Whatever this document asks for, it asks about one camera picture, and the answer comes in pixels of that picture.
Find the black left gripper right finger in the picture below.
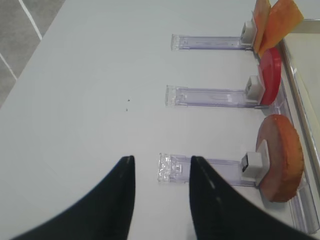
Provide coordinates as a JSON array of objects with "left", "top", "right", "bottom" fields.
[{"left": 189, "top": 155, "right": 320, "bottom": 240}]

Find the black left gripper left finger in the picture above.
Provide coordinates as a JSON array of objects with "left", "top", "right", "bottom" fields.
[{"left": 16, "top": 155, "right": 136, "bottom": 240}]

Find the upright red tomato slice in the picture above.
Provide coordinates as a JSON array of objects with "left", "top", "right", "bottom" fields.
[{"left": 259, "top": 47, "right": 282, "bottom": 106}]

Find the left orange cheese slice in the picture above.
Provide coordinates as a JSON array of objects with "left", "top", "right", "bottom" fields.
[{"left": 253, "top": 0, "right": 271, "bottom": 54}]

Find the orange cheese slice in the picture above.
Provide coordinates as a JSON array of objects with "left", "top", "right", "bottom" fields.
[
  {"left": 258, "top": 0, "right": 304, "bottom": 57},
  {"left": 253, "top": 0, "right": 271, "bottom": 54}
]

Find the right orange cheese slice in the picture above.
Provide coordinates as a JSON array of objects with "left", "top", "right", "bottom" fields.
[{"left": 258, "top": 0, "right": 304, "bottom": 57}]

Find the upright bun slice left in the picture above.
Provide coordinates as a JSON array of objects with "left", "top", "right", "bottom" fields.
[{"left": 256, "top": 114, "right": 305, "bottom": 203}]

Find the white rectangular metal tray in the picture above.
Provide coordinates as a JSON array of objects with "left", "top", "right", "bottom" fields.
[{"left": 279, "top": 19, "right": 320, "bottom": 188}]

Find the clear left bun holder rail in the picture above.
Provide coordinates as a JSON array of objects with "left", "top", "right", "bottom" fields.
[{"left": 157, "top": 139, "right": 271, "bottom": 188}]

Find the clear tomato holder rail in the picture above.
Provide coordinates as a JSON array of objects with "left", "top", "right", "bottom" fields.
[{"left": 165, "top": 75, "right": 267, "bottom": 109}]

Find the clear cheese holder rail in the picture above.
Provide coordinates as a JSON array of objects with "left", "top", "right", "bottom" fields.
[{"left": 170, "top": 18, "right": 257, "bottom": 51}]

